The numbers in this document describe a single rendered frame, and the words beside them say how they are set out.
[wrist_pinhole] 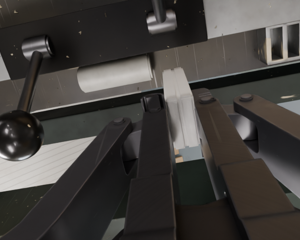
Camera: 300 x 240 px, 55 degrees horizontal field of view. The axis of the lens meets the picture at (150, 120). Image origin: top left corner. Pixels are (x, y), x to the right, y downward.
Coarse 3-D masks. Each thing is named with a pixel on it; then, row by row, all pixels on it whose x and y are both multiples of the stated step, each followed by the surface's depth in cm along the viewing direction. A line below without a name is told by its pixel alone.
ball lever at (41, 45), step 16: (32, 48) 27; (48, 48) 27; (32, 64) 26; (32, 80) 24; (32, 96) 24; (16, 112) 21; (0, 128) 20; (16, 128) 20; (32, 128) 20; (0, 144) 20; (16, 144) 20; (32, 144) 20; (16, 160) 21
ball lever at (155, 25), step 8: (152, 0) 22; (160, 0) 22; (160, 8) 23; (152, 16) 26; (160, 16) 24; (168, 16) 26; (152, 24) 26; (160, 24) 26; (168, 24) 26; (176, 24) 26; (152, 32) 26; (160, 32) 26; (168, 32) 27
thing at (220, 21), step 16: (208, 0) 27; (224, 0) 27; (240, 0) 27; (256, 0) 27; (272, 0) 27; (288, 0) 27; (208, 16) 27; (224, 16) 27; (240, 16) 27; (256, 16) 27; (272, 16) 27; (288, 16) 27; (208, 32) 28; (224, 32) 28; (0, 64) 30; (0, 80) 30
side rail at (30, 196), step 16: (192, 160) 44; (192, 176) 41; (208, 176) 40; (0, 192) 47; (16, 192) 46; (32, 192) 45; (128, 192) 40; (192, 192) 37; (208, 192) 37; (288, 192) 34; (0, 208) 43; (16, 208) 42; (0, 224) 39; (16, 224) 39; (112, 224) 36
